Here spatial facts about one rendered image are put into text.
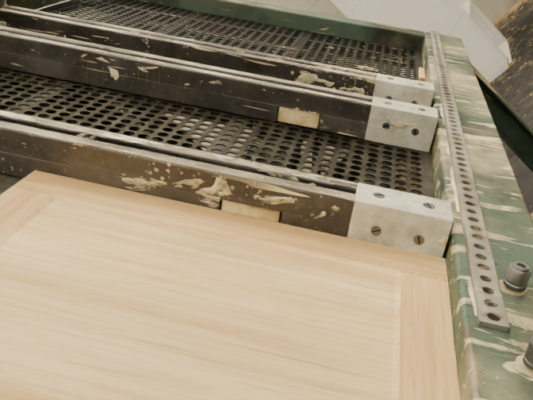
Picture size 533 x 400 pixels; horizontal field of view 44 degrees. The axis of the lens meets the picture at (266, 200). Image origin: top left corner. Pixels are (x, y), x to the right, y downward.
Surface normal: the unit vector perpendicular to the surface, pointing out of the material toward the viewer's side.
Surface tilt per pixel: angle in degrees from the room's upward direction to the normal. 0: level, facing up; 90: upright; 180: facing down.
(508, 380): 55
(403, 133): 90
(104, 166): 90
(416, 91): 90
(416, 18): 90
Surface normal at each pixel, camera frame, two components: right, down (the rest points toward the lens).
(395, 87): -0.19, 0.41
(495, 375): 0.14, -0.89
